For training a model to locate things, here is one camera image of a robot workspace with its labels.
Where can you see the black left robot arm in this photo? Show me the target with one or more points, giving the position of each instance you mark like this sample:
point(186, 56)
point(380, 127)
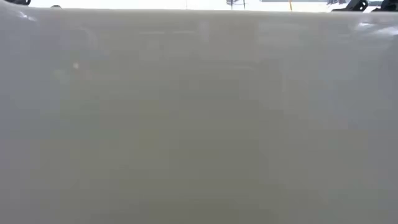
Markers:
point(18, 2)

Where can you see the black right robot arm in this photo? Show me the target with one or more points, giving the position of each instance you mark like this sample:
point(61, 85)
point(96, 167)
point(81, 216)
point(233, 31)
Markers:
point(354, 6)

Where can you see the metal chair legs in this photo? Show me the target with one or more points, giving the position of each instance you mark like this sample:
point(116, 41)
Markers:
point(231, 3)

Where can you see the dark blue background object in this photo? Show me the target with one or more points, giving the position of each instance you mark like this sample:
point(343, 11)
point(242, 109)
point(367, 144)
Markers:
point(335, 1)

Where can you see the yellow pole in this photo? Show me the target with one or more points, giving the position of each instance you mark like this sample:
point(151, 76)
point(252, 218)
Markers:
point(290, 4)

